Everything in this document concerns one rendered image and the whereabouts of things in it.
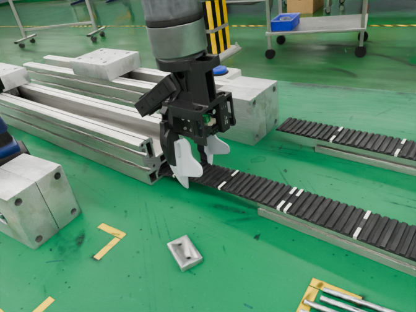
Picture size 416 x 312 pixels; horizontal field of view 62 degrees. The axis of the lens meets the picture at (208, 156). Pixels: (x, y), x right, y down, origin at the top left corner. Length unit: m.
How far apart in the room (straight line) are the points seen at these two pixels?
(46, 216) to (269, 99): 0.44
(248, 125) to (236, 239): 0.25
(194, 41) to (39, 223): 0.34
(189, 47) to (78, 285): 0.33
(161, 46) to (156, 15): 0.04
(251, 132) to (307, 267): 0.30
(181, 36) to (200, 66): 0.04
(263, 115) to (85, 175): 0.36
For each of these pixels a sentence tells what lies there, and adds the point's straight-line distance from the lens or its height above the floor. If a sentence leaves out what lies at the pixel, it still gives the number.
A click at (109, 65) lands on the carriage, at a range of 0.91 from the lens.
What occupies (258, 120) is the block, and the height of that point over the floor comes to 0.82.
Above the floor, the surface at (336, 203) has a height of 0.81.
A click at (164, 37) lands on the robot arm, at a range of 0.45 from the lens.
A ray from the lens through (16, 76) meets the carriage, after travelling 1.08.
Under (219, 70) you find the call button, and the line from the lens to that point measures 0.88.
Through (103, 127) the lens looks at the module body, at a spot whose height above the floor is 0.86.
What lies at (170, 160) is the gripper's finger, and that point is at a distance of 0.54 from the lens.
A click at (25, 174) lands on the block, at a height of 0.87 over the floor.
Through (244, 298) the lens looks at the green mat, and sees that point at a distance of 0.43.
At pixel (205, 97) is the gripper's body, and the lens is 0.46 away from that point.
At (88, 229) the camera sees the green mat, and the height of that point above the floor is 0.78.
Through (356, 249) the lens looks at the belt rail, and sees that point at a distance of 0.47.
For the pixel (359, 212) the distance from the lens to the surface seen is 0.48.
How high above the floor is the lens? 1.13
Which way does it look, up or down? 32 degrees down
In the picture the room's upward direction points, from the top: 10 degrees counter-clockwise
